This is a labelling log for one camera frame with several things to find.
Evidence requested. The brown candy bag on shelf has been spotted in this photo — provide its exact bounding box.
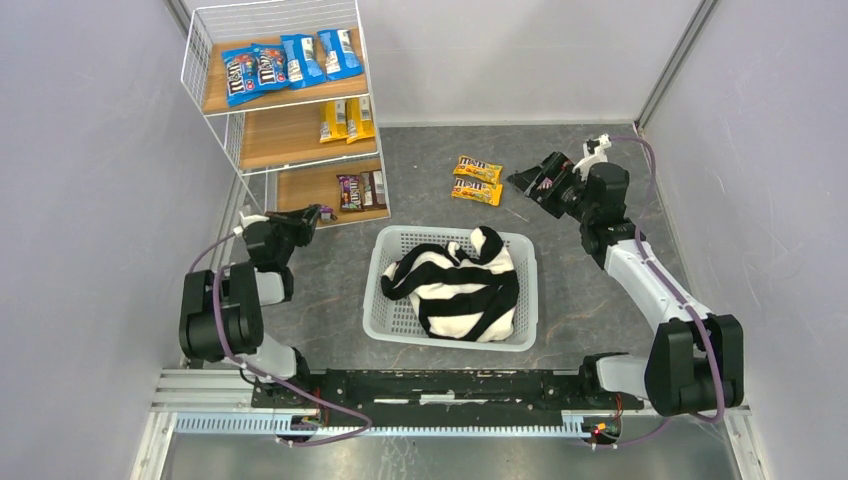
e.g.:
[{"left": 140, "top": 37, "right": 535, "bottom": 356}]
[{"left": 360, "top": 170, "right": 388, "bottom": 210}]

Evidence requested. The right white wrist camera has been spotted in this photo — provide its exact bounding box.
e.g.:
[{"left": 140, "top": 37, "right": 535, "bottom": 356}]
[{"left": 573, "top": 134, "right": 612, "bottom": 182}]

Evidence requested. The blue candy bag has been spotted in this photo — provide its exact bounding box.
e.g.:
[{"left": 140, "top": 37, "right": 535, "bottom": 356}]
[
  {"left": 280, "top": 34, "right": 327, "bottom": 90},
  {"left": 318, "top": 29, "right": 364, "bottom": 81}
]

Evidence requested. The purple m&m bag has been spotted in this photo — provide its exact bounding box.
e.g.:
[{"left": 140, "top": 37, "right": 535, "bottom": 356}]
[
  {"left": 320, "top": 206, "right": 337, "bottom": 223},
  {"left": 336, "top": 174, "right": 364, "bottom": 212}
]

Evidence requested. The yellow candy bag on shelf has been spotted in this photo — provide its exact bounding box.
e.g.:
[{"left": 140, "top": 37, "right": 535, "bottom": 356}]
[
  {"left": 346, "top": 96, "right": 376, "bottom": 144},
  {"left": 319, "top": 100, "right": 348, "bottom": 144}
]

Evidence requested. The white wire wooden shelf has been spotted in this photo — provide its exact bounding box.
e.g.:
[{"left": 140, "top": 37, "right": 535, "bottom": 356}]
[{"left": 181, "top": 1, "right": 391, "bottom": 226}]

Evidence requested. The white plastic basket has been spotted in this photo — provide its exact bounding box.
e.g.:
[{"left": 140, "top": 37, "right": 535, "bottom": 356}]
[{"left": 362, "top": 225, "right": 539, "bottom": 353}]

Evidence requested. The black and white striped cloth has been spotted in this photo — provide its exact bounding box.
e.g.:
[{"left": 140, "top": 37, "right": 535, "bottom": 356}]
[{"left": 380, "top": 226, "right": 520, "bottom": 343}]

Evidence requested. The yellow m&m bag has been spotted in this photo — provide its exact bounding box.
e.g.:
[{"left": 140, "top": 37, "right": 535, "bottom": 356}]
[
  {"left": 453, "top": 155, "right": 503, "bottom": 185},
  {"left": 451, "top": 177, "right": 503, "bottom": 207}
]

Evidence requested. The yellow candy bag on shelf left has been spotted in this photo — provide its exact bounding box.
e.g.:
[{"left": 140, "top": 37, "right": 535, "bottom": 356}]
[{"left": 319, "top": 100, "right": 348, "bottom": 144}]

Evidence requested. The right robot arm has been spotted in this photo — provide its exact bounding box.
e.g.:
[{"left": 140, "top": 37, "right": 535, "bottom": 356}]
[{"left": 506, "top": 152, "right": 745, "bottom": 421}]

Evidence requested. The blue m&m bag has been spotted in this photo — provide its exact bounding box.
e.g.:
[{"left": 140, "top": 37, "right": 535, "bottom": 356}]
[
  {"left": 221, "top": 47, "right": 263, "bottom": 107},
  {"left": 251, "top": 43, "right": 290, "bottom": 92}
]

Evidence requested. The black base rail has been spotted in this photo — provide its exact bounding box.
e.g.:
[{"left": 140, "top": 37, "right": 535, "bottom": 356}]
[{"left": 249, "top": 369, "right": 645, "bottom": 429}]

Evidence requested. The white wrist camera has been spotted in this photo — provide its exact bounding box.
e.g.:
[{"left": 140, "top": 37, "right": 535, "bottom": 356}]
[
  {"left": 232, "top": 205, "right": 269, "bottom": 236},
  {"left": 573, "top": 134, "right": 612, "bottom": 182}
]

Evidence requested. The yellow candy bag on shelf right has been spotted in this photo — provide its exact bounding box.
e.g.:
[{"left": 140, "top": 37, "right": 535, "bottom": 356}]
[{"left": 346, "top": 96, "right": 376, "bottom": 144}]

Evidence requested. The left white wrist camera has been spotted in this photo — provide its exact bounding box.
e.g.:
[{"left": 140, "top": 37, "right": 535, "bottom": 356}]
[{"left": 232, "top": 205, "right": 269, "bottom": 236}]

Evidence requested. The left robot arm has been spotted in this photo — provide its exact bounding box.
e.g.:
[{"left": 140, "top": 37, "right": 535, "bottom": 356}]
[{"left": 178, "top": 204, "right": 322, "bottom": 397}]

